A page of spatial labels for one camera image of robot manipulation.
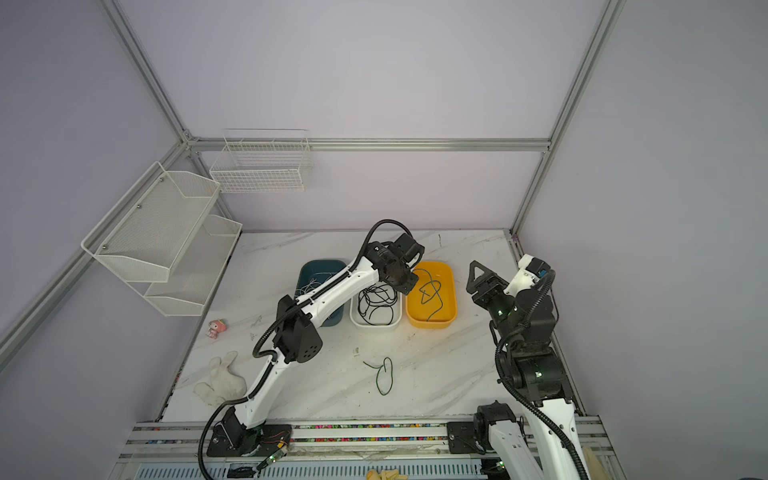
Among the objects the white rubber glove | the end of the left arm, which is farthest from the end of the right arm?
the white rubber glove

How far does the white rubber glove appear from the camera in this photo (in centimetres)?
82

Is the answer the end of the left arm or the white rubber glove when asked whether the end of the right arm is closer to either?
the end of the left arm
